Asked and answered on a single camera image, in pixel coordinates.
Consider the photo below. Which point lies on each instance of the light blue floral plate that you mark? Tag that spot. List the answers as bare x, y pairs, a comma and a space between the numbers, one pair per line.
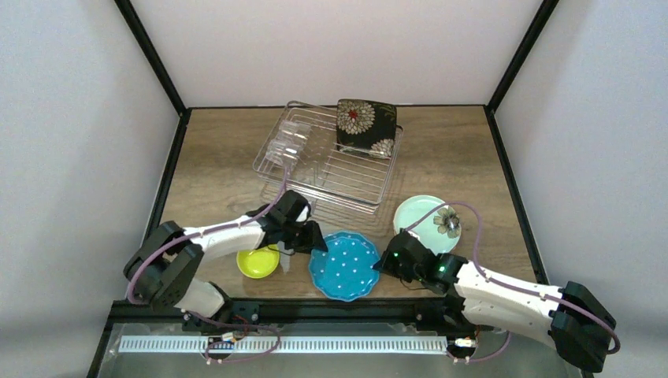
440, 231

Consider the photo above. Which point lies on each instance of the clear plastic glass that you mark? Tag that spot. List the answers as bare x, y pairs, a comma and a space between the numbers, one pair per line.
283, 152
294, 132

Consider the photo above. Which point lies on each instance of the metal wire dish rack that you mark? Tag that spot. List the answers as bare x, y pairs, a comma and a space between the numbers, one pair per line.
325, 173

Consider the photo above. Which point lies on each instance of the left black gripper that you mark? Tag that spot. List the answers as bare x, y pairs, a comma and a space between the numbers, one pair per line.
305, 235

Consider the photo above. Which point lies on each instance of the white slotted cable duct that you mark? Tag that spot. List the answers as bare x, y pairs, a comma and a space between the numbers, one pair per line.
189, 344

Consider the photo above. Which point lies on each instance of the black frame post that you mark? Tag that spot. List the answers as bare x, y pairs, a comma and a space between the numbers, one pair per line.
142, 37
528, 41

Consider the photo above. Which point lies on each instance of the black floral square plate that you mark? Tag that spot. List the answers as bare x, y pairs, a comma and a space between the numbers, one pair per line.
366, 128

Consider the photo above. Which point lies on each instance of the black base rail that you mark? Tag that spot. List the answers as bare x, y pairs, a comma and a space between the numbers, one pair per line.
446, 316

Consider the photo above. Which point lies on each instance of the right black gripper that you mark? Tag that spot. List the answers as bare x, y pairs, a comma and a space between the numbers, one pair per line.
396, 259

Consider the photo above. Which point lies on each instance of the right black frame post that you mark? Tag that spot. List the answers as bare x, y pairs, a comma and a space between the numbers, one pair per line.
528, 41

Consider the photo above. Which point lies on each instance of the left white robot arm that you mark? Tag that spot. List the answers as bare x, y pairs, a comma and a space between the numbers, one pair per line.
161, 273

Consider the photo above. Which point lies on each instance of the left black frame post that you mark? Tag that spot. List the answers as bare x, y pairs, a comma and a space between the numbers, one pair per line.
142, 37

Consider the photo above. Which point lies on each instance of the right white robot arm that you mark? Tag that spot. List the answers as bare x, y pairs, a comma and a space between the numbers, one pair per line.
585, 347

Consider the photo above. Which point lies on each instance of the yellow-green small bowl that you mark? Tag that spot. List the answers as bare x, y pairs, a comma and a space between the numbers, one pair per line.
260, 263

